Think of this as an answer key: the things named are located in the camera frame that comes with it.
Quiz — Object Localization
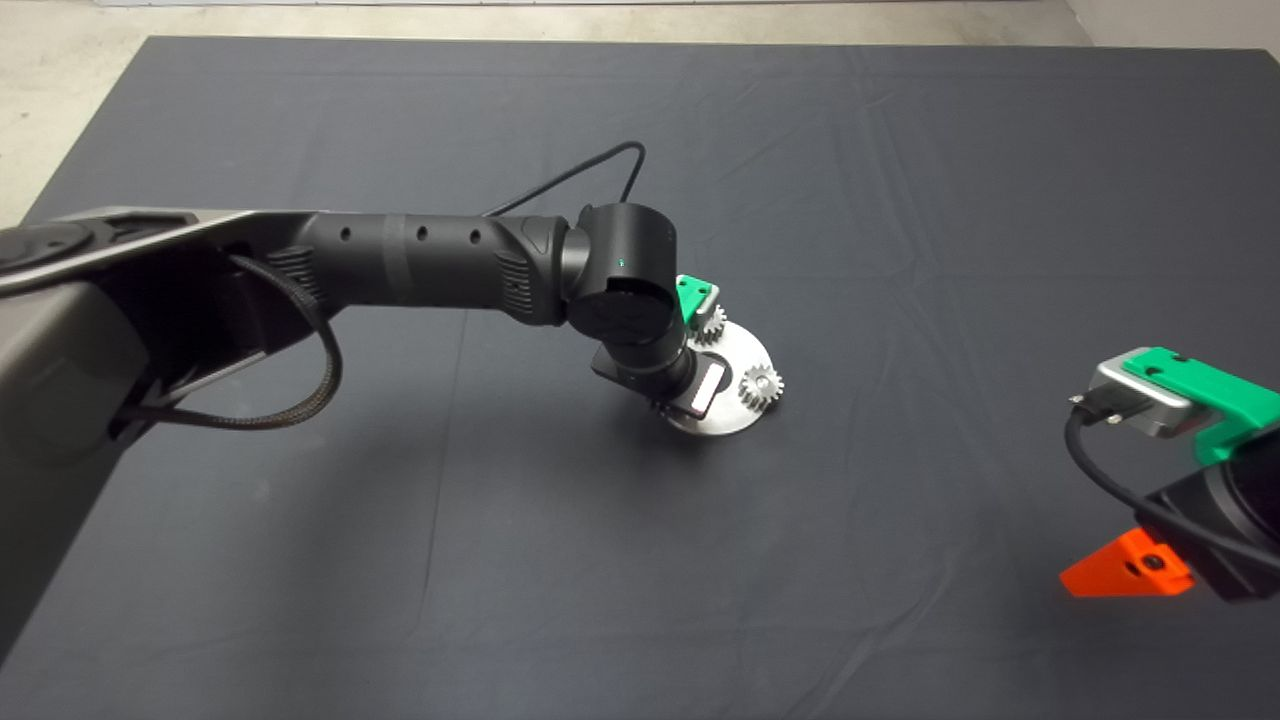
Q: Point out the green left camera mount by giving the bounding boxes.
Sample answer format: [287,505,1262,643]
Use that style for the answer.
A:
[676,274,713,326]

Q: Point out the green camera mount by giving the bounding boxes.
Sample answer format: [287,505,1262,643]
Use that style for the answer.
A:
[1122,346,1280,467]
[676,274,713,326]

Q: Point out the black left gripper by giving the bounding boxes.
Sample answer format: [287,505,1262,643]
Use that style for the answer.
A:
[650,352,731,423]

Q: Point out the dark grey table cloth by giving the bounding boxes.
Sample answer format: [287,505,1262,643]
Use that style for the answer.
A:
[0,37,1280,720]

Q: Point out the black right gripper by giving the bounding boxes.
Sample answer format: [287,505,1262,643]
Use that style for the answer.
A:
[1060,462,1280,603]

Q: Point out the braided black arm cable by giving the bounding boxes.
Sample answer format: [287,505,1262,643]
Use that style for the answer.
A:
[118,254,345,432]

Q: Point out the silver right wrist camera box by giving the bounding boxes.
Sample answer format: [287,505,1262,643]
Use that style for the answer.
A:
[1068,358,1201,439]

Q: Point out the green right camera mount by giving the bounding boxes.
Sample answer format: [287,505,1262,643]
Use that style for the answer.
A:
[1122,346,1280,467]

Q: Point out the round metal plate with hole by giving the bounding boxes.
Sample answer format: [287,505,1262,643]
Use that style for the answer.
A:
[668,322,776,438]

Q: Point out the thin black left camera cable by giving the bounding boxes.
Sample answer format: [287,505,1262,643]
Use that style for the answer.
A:
[482,141,647,219]

